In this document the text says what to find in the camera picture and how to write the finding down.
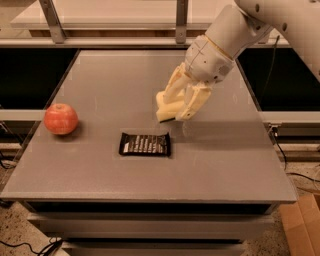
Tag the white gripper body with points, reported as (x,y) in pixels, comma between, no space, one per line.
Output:
(207,61)

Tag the yellow sponge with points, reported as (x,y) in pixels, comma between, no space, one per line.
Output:
(168,111)

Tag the grey table drawer unit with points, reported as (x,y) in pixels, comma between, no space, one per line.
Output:
(151,234)

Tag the cardboard box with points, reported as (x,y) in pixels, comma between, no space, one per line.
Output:
(301,223)

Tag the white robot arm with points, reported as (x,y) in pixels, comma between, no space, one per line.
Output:
(243,24)

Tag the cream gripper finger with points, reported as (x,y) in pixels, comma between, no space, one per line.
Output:
(178,81)
(195,97)

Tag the black rxbar chocolate wrapper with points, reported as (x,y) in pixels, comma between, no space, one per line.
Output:
(145,145)

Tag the red apple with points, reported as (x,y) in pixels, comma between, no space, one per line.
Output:
(60,119)

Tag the metal frame rail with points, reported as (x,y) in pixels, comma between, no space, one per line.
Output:
(171,24)

